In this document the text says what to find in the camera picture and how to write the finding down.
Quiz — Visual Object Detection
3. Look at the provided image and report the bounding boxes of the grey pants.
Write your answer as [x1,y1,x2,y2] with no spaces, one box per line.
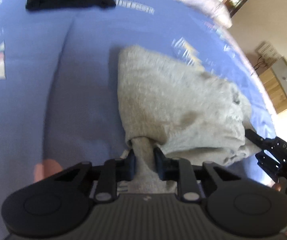
[117,45,262,194]

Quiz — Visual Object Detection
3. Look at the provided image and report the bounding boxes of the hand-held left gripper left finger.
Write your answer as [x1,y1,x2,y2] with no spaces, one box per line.
[55,149,136,203]

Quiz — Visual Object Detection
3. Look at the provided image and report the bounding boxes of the white wall sign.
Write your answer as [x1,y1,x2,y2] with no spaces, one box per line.
[255,41,280,61]

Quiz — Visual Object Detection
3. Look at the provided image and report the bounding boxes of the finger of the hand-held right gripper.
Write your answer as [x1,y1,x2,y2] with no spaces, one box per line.
[255,150,281,182]
[244,129,267,151]

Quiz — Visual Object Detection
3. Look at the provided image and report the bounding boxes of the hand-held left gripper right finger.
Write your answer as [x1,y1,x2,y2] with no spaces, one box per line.
[153,147,241,203]

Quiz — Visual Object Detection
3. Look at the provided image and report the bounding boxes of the blue printed bedsheet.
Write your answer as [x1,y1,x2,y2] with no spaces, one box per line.
[0,0,277,230]

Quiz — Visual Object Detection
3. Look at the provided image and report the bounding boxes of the light wooden sideboard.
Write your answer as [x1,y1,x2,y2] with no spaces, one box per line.
[257,67,287,114]

